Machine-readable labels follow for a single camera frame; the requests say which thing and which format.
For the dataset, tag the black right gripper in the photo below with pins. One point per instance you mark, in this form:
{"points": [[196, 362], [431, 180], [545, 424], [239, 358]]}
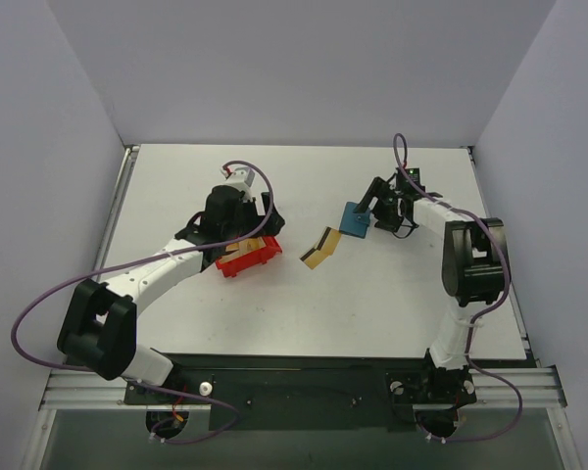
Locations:
{"points": [[381, 205]]}

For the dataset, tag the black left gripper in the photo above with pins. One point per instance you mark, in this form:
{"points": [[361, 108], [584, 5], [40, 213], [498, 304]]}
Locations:
{"points": [[268, 221]]}

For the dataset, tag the blue leather card holder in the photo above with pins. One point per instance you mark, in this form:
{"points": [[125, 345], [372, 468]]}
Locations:
{"points": [[354, 223]]}

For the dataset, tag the red plastic bin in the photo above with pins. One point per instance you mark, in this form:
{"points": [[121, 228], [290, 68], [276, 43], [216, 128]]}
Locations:
{"points": [[247, 253]]}

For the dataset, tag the gold card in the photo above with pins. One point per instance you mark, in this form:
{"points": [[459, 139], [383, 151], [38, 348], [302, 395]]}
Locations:
{"points": [[328, 241], [313, 257]]}

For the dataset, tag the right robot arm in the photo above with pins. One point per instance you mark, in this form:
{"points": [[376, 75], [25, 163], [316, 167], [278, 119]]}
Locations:
{"points": [[475, 269]]}

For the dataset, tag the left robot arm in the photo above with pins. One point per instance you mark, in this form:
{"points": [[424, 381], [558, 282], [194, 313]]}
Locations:
{"points": [[100, 327]]}

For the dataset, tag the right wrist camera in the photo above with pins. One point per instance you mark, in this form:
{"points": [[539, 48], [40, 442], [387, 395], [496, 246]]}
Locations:
{"points": [[405, 174]]}

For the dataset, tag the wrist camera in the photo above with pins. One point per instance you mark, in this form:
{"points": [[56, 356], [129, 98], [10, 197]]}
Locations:
{"points": [[241, 178], [405, 174]]}

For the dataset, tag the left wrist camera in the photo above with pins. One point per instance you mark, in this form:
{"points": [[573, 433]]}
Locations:
{"points": [[241, 178]]}

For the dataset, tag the left aluminium side rail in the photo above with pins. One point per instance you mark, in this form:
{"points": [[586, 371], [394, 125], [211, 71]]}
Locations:
{"points": [[123, 179]]}

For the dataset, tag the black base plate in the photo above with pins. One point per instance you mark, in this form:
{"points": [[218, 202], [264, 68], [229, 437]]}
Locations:
{"points": [[312, 393]]}

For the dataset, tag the aluminium front rail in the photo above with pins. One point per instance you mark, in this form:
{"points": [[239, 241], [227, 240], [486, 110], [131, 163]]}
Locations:
{"points": [[69, 390]]}

